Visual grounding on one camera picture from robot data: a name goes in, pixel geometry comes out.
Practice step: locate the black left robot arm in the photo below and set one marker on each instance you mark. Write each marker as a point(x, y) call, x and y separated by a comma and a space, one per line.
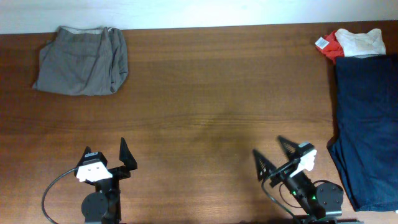
point(104, 204)

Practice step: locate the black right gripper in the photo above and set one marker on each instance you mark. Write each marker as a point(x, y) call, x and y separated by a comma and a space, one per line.
point(280, 175)

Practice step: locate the white cream garment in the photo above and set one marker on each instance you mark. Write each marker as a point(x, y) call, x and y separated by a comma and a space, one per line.
point(361, 44)

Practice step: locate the red garment with label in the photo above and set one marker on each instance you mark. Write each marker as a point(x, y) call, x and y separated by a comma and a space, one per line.
point(329, 46)

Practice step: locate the folded grey shorts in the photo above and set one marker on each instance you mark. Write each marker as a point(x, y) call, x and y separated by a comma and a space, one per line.
point(83, 62)

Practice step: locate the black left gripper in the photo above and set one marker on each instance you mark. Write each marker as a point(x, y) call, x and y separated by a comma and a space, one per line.
point(116, 172)

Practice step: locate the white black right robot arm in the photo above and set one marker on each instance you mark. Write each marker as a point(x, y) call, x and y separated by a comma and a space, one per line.
point(321, 200)

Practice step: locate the dark blue shorts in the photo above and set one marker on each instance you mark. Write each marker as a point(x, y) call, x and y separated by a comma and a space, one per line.
point(365, 148)

